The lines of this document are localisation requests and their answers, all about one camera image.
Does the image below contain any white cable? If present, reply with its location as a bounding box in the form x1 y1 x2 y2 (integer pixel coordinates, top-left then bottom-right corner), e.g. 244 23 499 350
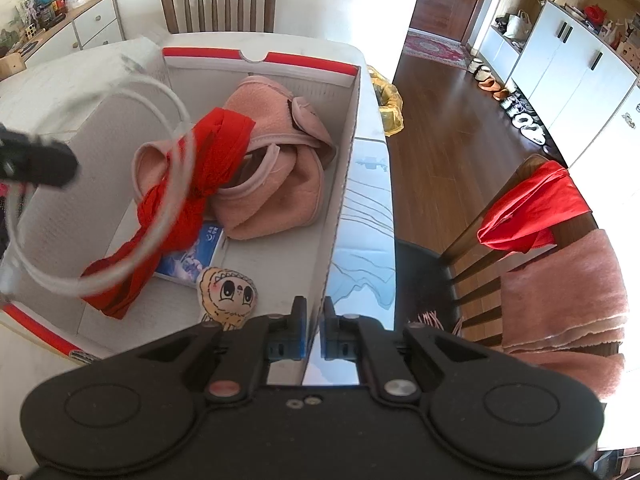
0 54 198 298

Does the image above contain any red and white cardboard box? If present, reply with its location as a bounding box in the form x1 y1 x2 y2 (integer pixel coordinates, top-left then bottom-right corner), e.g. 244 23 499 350
0 45 362 386

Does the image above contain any cartoon face plush doll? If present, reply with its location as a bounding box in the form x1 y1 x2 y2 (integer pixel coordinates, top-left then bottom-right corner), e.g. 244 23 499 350
196 266 258 330

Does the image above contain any black chair seat cushion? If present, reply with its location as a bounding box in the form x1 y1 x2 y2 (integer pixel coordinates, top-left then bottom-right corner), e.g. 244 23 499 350
394 238 461 335

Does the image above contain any blue and white small box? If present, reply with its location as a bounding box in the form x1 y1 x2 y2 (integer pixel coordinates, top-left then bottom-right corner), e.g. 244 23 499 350
154 220 227 287

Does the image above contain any wooden chair beside table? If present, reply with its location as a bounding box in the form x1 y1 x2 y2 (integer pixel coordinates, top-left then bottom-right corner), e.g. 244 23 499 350
439 155 622 356

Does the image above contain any red knotted cloth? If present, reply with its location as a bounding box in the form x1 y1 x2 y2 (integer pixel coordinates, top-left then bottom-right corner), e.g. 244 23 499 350
84 107 255 320

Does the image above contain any white drawer sideboard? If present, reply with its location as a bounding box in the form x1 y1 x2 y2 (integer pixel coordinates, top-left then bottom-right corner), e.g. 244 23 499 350
1 0 125 79

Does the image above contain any pink fleece garment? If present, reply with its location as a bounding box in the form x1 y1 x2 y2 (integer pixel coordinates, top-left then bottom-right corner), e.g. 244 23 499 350
131 74 338 241

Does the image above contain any pink towel on chair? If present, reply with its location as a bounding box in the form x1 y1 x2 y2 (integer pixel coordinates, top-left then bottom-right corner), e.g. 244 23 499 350
501 229 628 401

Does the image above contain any red cloth on chair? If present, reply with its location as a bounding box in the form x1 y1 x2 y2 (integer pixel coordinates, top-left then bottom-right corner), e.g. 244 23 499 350
476 162 591 254

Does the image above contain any yellow plastic bag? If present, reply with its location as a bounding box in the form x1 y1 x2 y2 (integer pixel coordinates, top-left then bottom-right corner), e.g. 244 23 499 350
368 66 405 136

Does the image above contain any wooden chair behind table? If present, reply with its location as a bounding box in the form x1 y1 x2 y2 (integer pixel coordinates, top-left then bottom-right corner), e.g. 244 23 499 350
160 0 276 34

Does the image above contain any row of shoes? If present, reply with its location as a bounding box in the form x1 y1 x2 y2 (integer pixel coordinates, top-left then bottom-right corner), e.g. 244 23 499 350
468 58 547 146

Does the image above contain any patterned door rug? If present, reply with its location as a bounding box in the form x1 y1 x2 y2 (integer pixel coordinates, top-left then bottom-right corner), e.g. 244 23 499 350
402 28 471 70

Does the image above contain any white tall cabinet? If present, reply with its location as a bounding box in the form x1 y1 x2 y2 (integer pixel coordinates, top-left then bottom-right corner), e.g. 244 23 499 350
491 2 638 165

